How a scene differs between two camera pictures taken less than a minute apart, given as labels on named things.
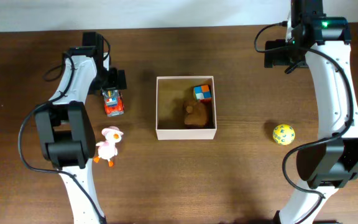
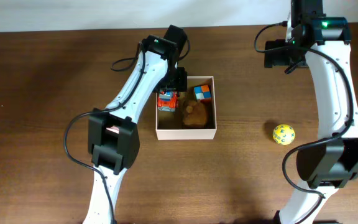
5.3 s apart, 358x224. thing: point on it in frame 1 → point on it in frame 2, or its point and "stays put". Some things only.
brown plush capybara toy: (196, 114) stays put
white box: (186, 107) stays put
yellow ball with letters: (283, 134) stays put
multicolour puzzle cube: (202, 92) stays put
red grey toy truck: (113, 102) → (168, 101)
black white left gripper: (120, 83) → (184, 87)
